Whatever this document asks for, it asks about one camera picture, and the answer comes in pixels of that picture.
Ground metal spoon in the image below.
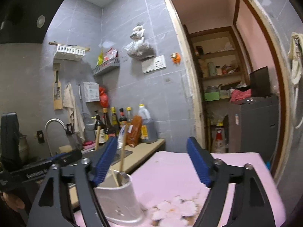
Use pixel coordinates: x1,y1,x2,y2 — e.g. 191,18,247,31
117,171,129,187

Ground wooden chopstick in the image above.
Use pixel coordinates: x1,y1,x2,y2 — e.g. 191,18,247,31
95,125,101,151
111,136,127,187

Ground person's left hand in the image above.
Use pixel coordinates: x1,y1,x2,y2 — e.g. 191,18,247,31
1,192,25,212

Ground chrome faucet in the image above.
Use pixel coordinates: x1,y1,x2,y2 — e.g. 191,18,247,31
44,118,72,156

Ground red white bottle on floor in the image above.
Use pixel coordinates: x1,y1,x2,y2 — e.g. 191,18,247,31
212,122,226,153

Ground white plastic utensil holder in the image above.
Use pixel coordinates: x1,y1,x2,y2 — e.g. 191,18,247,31
94,170,145,226

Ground pink sponge by sink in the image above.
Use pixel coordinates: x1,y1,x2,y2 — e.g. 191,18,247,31
82,141,94,147

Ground dark grey cabinet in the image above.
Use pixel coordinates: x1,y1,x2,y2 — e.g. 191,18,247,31
228,95,279,162

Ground pink floral table mat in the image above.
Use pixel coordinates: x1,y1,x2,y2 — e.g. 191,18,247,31
73,150,287,227

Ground stainless steel sink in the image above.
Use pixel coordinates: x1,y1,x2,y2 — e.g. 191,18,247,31
81,149,133,165

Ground hanging beige towel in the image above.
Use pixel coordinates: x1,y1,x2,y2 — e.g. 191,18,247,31
63,83,85,143

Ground dark wine bottle white label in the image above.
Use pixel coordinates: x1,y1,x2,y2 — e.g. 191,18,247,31
94,111,106,146

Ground wooden cutting board hanging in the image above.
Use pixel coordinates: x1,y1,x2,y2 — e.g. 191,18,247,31
53,70,63,110

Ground white seasoning packet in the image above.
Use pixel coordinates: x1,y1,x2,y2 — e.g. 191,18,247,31
118,124,128,150

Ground soy sauce bottle yellow label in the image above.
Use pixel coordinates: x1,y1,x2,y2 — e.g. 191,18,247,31
103,108,116,140

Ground red cloth on cabinet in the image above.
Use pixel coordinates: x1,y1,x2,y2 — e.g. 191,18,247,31
230,89,252,103

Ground dark sauce bottle red label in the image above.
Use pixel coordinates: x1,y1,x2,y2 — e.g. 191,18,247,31
119,108,127,128

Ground red plastic bag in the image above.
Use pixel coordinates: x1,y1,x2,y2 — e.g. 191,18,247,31
99,87,109,108

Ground black box on cabinet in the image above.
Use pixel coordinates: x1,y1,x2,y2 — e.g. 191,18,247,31
250,67,271,97

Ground yellow-capped thin bottle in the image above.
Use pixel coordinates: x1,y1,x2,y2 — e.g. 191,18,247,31
126,107,133,124

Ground large clear oil jug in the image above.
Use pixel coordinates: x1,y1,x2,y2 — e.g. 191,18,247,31
138,104,158,144

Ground wooden shelf unit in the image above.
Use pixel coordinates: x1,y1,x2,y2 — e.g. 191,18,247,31
187,26,250,150

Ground black range hood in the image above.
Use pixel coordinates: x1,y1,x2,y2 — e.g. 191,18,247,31
1,0,65,44

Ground hanging white rubber gloves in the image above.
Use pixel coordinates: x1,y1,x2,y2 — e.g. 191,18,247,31
288,32,302,86

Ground hanging plastic bag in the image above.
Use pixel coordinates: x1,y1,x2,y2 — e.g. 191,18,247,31
124,24,156,61

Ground white wall basket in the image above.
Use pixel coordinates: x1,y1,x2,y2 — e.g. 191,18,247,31
83,82,100,103

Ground white hose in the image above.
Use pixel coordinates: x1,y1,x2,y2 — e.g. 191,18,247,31
291,85,303,130

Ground upper white wall rack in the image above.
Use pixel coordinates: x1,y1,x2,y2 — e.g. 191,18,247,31
48,42,90,61

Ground grey wall shelf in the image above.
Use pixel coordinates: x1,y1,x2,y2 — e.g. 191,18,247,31
92,57,120,76

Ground orange wall hook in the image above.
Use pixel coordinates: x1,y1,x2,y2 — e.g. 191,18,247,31
170,52,181,64

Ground white wall socket panel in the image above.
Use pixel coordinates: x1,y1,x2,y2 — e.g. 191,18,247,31
142,55,166,73

